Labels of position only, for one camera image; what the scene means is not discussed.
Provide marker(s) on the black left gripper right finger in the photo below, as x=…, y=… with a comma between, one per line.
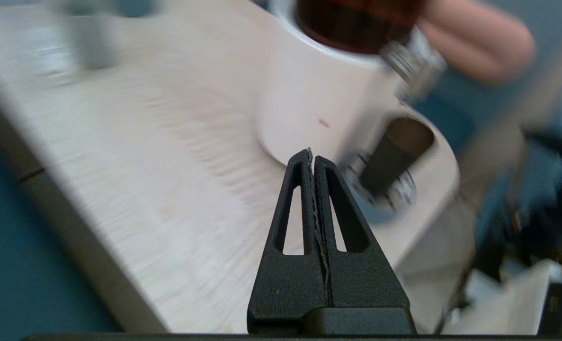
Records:
x=361, y=284

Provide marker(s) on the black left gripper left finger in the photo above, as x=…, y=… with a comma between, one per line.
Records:
x=285, y=289

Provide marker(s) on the large dark tea dispenser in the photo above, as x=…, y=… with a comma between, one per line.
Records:
x=309, y=85

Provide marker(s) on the grey-blue cup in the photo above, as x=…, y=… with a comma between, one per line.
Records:
x=93, y=42

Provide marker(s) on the large blue-grey perforated drip tray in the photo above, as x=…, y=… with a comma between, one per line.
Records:
x=380, y=213

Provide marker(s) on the teal right bench sofa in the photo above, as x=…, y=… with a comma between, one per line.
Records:
x=451, y=113

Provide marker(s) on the teal bench sofa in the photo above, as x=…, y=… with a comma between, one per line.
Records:
x=15, y=260
x=451, y=113

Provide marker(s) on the pink right bolster cushion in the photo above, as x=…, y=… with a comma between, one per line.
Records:
x=479, y=42

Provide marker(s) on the teal left bench sofa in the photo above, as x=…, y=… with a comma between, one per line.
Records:
x=15, y=260

